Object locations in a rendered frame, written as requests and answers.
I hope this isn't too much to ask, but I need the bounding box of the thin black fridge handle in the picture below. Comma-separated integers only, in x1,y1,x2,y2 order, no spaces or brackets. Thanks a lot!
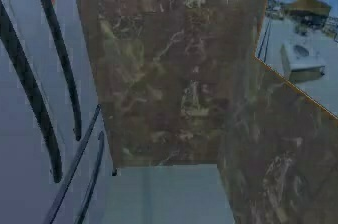
74,130,106,224
42,103,102,224

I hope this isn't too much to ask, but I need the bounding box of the thick black fridge handle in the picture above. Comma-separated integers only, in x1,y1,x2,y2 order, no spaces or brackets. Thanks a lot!
0,0,63,184
40,0,83,142

